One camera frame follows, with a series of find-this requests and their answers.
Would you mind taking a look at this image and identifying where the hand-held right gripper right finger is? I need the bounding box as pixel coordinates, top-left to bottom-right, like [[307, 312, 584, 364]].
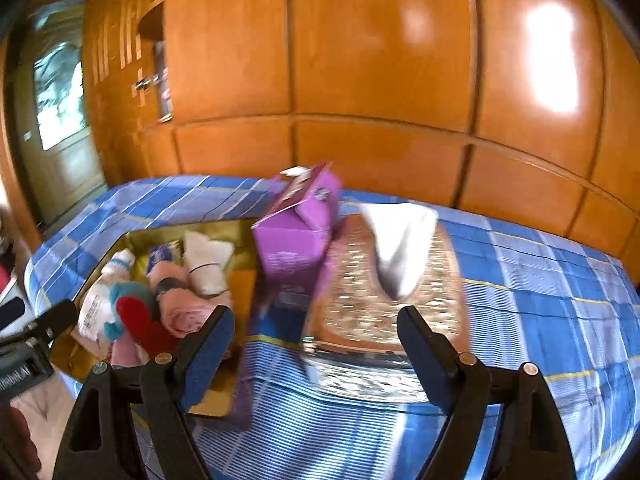
[[396, 305, 578, 480]]

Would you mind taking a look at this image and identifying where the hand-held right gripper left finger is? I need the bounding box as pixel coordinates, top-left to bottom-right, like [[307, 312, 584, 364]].
[[52, 305, 236, 480]]

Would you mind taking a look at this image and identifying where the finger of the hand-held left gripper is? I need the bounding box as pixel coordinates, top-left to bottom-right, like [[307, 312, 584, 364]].
[[22, 300, 80, 347], [0, 297, 27, 333]]

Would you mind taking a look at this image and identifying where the gold tray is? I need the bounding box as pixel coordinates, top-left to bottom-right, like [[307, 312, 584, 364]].
[[47, 217, 261, 418]]

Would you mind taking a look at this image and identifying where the ornate gold tissue box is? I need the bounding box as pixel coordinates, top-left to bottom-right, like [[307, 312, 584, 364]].
[[300, 215, 471, 403]]

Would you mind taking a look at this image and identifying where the person's left forearm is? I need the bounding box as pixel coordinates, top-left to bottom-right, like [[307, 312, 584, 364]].
[[0, 402, 41, 480]]

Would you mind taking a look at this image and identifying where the white sock with label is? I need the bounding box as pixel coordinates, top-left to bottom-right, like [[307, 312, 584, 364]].
[[75, 280, 121, 356]]

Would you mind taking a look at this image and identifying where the pink sock with navy cuff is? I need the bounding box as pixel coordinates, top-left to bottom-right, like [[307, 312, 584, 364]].
[[150, 260, 231, 338]]

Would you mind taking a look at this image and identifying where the red sock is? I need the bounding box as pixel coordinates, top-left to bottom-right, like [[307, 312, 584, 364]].
[[117, 296, 181, 361]]

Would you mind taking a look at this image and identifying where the teal fuzzy sock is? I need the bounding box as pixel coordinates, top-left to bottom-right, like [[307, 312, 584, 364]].
[[102, 282, 161, 348]]

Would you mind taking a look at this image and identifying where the pink cloth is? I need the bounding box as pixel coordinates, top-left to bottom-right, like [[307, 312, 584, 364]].
[[107, 337, 151, 367]]

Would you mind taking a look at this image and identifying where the cream sock bundle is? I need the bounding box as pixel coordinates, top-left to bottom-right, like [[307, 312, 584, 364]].
[[182, 230, 234, 297]]

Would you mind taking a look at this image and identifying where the bed with blue plaid sheet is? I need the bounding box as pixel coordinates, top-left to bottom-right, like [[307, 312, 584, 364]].
[[25, 175, 640, 480]]

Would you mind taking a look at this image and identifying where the blue packet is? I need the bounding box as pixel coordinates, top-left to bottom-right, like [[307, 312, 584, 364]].
[[147, 242, 183, 276]]

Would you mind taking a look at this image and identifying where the white tissue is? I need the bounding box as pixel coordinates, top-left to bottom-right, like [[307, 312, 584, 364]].
[[360, 202, 440, 301]]

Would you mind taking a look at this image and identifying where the purple cardboard box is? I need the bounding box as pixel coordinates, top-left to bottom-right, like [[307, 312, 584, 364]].
[[240, 161, 343, 341]]

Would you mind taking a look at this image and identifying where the door with glass pane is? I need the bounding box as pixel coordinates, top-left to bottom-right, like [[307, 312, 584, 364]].
[[12, 0, 108, 231]]

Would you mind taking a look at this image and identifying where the wooden wardrobe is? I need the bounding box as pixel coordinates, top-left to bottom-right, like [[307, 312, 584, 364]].
[[82, 0, 640, 286]]

